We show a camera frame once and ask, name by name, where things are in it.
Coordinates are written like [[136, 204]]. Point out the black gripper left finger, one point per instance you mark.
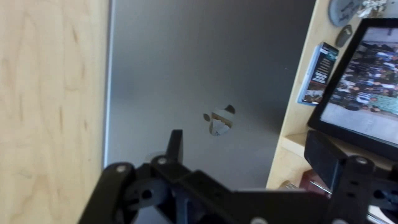
[[124, 191]]

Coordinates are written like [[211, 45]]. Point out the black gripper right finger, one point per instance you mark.
[[355, 187]]

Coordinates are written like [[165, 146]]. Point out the gray laptop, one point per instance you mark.
[[186, 66]]

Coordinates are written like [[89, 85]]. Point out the wooden shelf unit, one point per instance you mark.
[[292, 125]]

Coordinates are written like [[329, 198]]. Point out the black framed double photo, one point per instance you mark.
[[364, 87]]

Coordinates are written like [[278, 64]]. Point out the blue leaflet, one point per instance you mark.
[[318, 75]]

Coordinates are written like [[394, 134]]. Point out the small gray oval tag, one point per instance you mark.
[[343, 36]]

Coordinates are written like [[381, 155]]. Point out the gray metal disc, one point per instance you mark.
[[343, 12]]

